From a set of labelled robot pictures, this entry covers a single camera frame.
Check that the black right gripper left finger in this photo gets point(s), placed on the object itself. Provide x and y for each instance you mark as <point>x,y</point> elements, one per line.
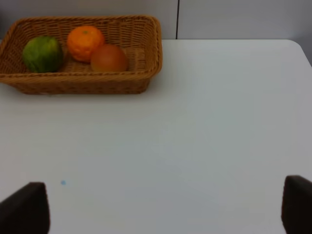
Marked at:
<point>26,211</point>

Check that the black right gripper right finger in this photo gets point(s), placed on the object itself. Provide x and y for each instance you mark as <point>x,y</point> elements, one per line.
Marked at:
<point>296,210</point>

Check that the round brown bread bun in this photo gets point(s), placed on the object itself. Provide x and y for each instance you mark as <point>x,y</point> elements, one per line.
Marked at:
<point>109,58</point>

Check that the orange mandarin fruit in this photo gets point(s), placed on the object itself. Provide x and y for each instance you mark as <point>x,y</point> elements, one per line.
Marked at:
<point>83,41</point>

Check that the tan wicker basket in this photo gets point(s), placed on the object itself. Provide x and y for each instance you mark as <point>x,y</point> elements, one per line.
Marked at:
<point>138,36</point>

